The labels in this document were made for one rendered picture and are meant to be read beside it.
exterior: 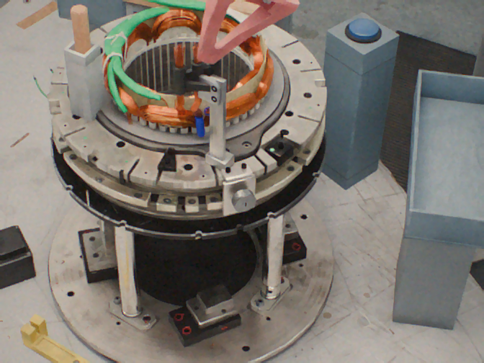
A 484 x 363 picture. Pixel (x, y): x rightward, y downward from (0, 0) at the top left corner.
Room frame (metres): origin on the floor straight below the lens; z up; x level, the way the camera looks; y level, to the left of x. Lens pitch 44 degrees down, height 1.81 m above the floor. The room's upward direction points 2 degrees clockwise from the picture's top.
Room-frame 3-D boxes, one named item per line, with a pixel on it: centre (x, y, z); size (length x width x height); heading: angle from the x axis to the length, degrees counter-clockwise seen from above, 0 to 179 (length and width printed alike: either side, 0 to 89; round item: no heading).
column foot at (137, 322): (0.78, 0.15, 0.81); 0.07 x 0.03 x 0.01; 57
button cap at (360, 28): (1.09, -0.14, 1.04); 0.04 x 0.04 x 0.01
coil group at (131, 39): (0.93, 0.14, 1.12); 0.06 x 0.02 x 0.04; 155
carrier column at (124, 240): (0.78, 0.15, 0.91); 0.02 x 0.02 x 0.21
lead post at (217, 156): (0.76, 0.03, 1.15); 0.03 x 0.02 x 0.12; 57
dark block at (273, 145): (0.79, -0.03, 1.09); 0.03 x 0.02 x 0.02; 142
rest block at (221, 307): (0.78, 0.04, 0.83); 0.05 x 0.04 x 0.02; 119
